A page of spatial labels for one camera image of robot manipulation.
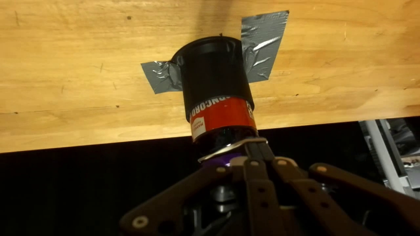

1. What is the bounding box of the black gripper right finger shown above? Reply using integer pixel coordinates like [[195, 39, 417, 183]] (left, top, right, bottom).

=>
[[257, 140, 420, 236]]

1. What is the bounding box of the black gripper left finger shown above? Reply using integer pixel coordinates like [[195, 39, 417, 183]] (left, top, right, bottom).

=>
[[116, 141, 263, 236]]

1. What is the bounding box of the black bottle red label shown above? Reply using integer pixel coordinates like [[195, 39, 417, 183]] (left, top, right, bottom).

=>
[[169, 34, 260, 170]]

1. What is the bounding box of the small grey duct tape piece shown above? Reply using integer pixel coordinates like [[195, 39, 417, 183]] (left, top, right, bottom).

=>
[[139, 58, 185, 95]]

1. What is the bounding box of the large grey duct tape piece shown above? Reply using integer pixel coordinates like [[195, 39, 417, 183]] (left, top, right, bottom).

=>
[[239, 9, 290, 85]]

